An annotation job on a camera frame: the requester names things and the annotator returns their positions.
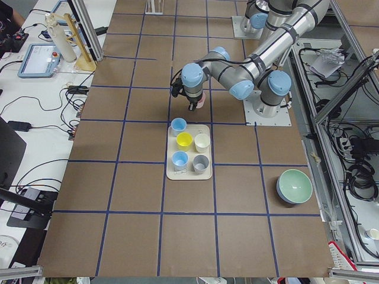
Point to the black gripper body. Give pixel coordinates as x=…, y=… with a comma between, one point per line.
x=193, y=100

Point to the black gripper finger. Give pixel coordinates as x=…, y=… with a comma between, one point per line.
x=192, y=106

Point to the pink plastic cup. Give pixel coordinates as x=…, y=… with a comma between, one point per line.
x=200, y=103

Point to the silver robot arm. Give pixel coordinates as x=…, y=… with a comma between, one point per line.
x=287, y=21
x=256, y=15

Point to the yellow plastic cup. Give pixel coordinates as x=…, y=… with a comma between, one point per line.
x=184, y=141

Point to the cream plastic cup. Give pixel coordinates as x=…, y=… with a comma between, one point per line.
x=202, y=142

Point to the light blue plastic cup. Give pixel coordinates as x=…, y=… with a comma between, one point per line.
x=179, y=160

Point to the grey plastic cup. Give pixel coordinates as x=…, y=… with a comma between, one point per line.
x=200, y=164

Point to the white paper cup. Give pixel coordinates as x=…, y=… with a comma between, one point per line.
x=372, y=233

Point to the cream plastic tray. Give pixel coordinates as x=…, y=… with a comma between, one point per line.
x=189, y=173

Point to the wooden stand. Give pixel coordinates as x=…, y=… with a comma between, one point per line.
x=83, y=61

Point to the green and blue bowls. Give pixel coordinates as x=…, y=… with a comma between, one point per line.
x=294, y=186

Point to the white water bottle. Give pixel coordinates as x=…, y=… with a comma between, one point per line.
x=59, y=37

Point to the teach pendant tablet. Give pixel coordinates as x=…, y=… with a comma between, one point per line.
x=40, y=61

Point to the black monitor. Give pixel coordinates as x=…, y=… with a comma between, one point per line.
x=12, y=152

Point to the white wire dish rack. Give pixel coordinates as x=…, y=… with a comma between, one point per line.
x=154, y=7

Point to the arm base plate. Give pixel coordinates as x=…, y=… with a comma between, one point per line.
x=242, y=29
x=259, y=114

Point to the aluminium frame post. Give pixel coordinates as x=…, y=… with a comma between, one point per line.
x=81, y=15

